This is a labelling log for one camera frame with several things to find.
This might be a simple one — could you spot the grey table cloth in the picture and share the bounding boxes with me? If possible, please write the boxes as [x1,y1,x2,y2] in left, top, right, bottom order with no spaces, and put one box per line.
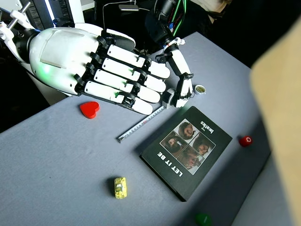
[0,32,296,226]

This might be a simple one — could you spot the grey tape measure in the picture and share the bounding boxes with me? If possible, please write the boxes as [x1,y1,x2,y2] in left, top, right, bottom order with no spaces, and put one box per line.
[116,88,176,143]

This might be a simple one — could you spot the black Let It Be album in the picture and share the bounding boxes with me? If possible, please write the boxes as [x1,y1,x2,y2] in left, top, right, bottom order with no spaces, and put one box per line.
[140,105,233,202]

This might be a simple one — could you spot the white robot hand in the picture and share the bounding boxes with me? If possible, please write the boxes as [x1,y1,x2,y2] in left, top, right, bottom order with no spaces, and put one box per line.
[155,49,195,109]
[29,22,171,116]

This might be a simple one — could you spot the white column with black strips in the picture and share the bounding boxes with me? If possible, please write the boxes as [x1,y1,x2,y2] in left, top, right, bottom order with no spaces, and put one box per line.
[17,0,86,107]

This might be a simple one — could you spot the red toy apple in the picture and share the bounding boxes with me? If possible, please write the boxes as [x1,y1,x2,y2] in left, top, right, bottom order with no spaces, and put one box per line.
[238,135,253,148]

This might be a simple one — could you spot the large pale board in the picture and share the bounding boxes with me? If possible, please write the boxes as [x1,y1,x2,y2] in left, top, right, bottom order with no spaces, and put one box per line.
[249,17,301,226]

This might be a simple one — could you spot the red heart block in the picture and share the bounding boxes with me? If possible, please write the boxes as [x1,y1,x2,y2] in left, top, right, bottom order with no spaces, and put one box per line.
[79,101,100,120]

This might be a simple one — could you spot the small white soup cup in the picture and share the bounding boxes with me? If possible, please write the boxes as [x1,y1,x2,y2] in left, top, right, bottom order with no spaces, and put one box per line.
[194,84,207,95]

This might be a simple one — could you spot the green round toy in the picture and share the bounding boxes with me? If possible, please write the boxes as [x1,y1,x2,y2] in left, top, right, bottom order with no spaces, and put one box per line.
[194,212,213,226]

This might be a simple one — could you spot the grey adapter box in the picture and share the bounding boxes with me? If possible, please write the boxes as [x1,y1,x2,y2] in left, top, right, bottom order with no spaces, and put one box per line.
[118,4,140,12]

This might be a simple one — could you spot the thin white cable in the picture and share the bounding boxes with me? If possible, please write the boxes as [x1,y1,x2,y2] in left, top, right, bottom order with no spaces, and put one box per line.
[102,0,156,31]

